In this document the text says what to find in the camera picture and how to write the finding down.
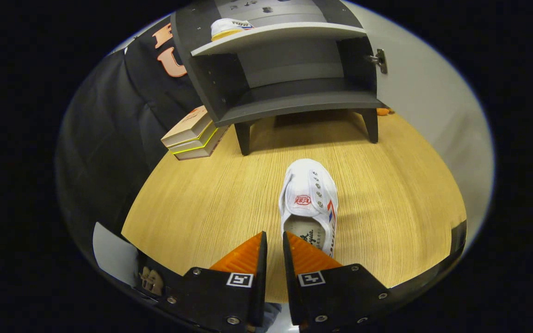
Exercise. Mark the white sheet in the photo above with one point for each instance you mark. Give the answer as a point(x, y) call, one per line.
point(114, 254)

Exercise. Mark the person's blue jeans leg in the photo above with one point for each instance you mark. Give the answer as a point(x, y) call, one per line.
point(272, 313)

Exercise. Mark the white canvas shoe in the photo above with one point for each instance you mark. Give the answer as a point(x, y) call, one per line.
point(227, 27)
point(310, 185)

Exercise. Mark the small orange toy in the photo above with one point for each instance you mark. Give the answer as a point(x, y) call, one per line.
point(383, 111)

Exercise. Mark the small tan object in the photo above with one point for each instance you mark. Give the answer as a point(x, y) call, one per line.
point(153, 280)

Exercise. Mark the yellow edged book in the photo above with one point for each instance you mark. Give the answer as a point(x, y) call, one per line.
point(192, 144)
point(197, 154)

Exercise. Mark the black backdrop cloth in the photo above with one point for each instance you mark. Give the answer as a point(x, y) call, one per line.
point(104, 120)

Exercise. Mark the grey shoe cabinet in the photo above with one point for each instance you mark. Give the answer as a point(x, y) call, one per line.
point(294, 64)

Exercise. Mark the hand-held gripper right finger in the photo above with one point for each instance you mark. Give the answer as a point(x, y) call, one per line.
point(289, 277)

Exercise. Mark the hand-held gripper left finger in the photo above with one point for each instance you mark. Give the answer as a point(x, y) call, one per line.
point(259, 277)

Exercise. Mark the beige orange cover book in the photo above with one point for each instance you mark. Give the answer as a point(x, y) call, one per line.
point(188, 126)

